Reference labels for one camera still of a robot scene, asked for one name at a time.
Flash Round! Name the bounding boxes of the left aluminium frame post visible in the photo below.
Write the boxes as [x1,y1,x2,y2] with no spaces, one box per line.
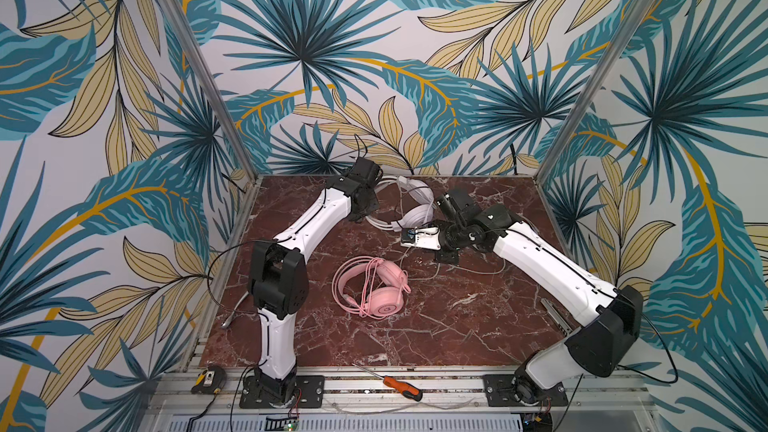
[157,0,258,183]

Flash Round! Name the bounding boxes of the orange handled screwdriver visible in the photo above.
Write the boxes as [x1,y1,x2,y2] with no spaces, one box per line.
[355,364,423,402]

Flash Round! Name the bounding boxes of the yellow black tape measure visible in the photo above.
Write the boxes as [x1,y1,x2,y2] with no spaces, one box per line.
[191,365,227,395]

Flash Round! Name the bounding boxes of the right aluminium frame post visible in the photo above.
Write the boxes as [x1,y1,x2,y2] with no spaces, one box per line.
[535,0,655,185]

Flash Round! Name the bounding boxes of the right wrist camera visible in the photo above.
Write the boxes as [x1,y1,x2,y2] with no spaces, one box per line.
[400,226,441,251]

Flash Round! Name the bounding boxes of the white headphones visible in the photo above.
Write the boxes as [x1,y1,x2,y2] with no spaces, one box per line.
[366,175,435,232]

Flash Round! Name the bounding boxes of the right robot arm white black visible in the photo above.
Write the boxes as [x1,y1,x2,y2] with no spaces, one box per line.
[437,189,643,405]

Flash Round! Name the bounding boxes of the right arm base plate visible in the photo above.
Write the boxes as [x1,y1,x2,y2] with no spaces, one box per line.
[482,374,569,408]

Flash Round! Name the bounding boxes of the pink headphones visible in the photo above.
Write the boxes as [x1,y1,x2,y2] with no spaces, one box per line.
[332,256,411,320]

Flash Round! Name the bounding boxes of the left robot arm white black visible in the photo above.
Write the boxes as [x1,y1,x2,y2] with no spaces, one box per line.
[248,158,383,404]

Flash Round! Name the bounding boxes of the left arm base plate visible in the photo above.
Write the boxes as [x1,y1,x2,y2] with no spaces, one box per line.
[238,374,325,410]

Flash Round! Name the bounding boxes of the aluminium frame post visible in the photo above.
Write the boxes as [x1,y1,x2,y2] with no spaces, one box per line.
[157,0,258,183]
[535,0,655,185]

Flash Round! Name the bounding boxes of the aluminium front rail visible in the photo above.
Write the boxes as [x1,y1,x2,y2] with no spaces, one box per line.
[140,368,658,416]

